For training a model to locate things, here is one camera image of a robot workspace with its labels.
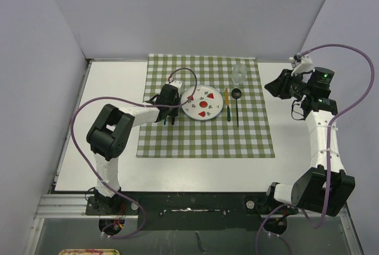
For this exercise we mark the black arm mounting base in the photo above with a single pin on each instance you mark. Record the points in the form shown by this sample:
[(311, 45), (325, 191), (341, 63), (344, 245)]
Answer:
[(188, 210)]

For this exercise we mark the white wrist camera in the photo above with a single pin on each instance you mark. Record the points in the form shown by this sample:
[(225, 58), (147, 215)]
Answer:
[(301, 64), (177, 83)]

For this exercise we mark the black spoon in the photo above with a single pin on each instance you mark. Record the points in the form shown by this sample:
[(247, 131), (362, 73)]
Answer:
[(236, 95)]

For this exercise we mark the yellow rimmed tray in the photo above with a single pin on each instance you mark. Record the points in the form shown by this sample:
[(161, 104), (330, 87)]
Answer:
[(89, 251)]

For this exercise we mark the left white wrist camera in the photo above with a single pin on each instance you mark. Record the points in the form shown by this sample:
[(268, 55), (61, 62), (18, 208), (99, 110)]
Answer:
[(177, 83)]

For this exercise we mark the white plate with strawberries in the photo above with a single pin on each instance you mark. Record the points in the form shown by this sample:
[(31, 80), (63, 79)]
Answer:
[(205, 104)]

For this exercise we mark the green white checkered tablecloth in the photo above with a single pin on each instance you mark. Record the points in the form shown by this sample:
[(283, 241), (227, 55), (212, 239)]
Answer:
[(215, 138)]

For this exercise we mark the clear drinking glass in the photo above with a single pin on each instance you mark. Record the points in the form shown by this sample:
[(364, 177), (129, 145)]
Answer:
[(239, 73)]

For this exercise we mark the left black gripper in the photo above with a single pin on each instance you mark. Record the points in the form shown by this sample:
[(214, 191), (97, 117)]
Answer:
[(174, 112)]

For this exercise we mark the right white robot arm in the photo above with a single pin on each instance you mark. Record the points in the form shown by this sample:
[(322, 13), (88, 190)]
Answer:
[(325, 185)]

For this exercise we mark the green handled knife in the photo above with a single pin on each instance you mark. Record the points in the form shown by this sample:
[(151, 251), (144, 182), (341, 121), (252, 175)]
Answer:
[(227, 103)]

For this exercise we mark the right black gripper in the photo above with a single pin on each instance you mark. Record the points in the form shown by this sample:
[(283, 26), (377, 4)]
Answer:
[(279, 87)]

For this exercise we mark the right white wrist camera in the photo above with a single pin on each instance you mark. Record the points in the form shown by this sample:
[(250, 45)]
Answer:
[(301, 64)]

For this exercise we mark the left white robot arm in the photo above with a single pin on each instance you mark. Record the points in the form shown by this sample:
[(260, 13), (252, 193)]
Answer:
[(110, 132)]

